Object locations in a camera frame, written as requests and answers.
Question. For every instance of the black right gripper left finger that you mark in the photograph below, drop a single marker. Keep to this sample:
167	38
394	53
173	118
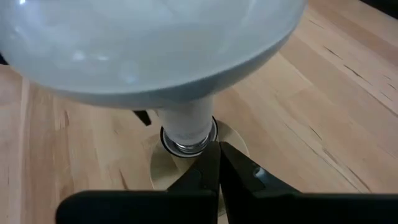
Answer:
140	207

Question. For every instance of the wooden lamp socket base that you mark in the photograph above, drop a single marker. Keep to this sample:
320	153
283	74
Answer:
168	169

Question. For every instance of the white flood light bulb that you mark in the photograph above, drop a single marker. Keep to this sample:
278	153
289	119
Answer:
140	46

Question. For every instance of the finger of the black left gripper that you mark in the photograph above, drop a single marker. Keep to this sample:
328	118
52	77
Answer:
143	117

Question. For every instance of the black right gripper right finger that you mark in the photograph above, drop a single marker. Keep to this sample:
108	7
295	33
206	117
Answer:
280	208

